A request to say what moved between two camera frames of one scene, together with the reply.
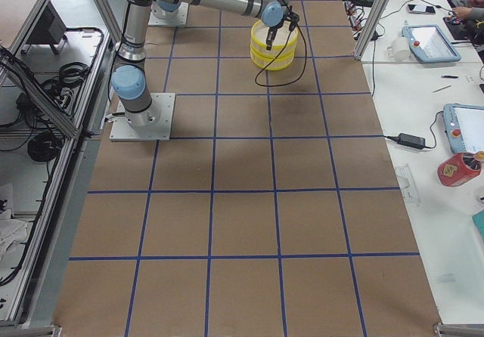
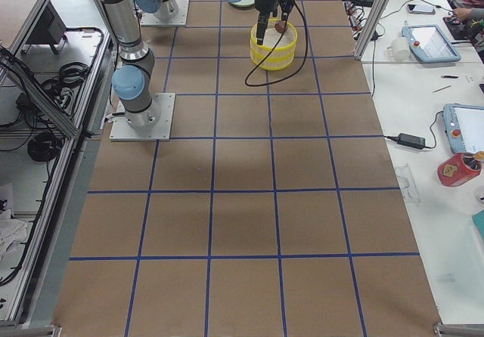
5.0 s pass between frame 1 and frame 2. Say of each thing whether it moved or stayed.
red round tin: stayed
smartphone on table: stayed
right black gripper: moved
